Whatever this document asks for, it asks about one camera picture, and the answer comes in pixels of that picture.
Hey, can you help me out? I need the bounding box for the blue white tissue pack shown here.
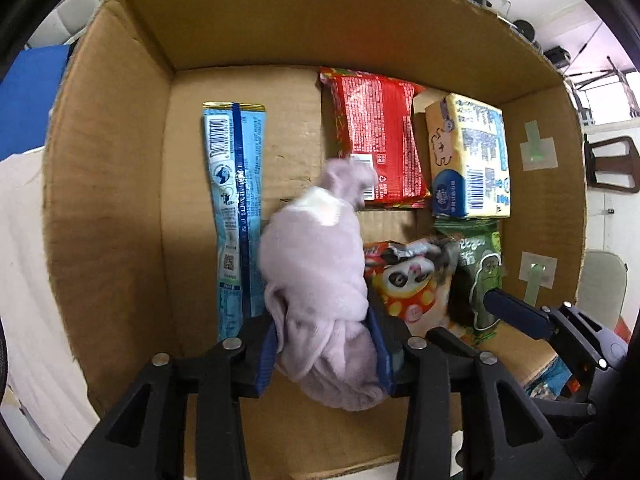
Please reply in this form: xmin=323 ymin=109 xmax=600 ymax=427
xmin=425 ymin=93 xmax=512 ymax=219

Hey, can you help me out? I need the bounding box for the lilac sock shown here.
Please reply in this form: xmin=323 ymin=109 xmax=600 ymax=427
xmin=258 ymin=158 xmax=386 ymax=412

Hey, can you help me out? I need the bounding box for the grey table cloth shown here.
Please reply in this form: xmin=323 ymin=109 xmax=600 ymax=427
xmin=1 ymin=148 xmax=98 ymax=479

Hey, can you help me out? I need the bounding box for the long blue snack packet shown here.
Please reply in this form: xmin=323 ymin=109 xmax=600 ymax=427
xmin=203 ymin=102 xmax=266 ymax=340

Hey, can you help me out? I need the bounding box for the dark wooden chair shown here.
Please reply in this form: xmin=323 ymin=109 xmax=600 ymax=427
xmin=584 ymin=136 xmax=640 ymax=194

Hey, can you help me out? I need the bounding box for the white padded chair left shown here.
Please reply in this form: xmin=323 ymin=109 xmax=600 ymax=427
xmin=25 ymin=0 xmax=103 ymax=49

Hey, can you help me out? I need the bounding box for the black speaker box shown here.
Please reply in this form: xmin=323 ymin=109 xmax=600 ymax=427
xmin=544 ymin=46 xmax=572 ymax=70

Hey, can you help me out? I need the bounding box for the red snack packet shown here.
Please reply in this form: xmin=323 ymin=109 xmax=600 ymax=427
xmin=319 ymin=67 xmax=431 ymax=209

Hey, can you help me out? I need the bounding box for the panda orange snack packet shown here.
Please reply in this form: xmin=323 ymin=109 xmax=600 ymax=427
xmin=363 ymin=236 xmax=464 ymax=337

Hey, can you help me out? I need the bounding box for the blue foam mat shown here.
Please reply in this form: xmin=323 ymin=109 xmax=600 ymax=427
xmin=0 ymin=44 xmax=70 ymax=160

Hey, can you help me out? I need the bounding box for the green pickle snack packet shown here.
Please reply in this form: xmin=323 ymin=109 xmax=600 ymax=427
xmin=435 ymin=218 xmax=503 ymax=346

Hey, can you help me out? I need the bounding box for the cardboard box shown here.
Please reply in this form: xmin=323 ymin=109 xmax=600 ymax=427
xmin=41 ymin=0 xmax=589 ymax=478

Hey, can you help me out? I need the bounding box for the grey plastic chair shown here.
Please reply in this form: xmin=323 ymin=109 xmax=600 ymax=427
xmin=577 ymin=249 xmax=628 ymax=330

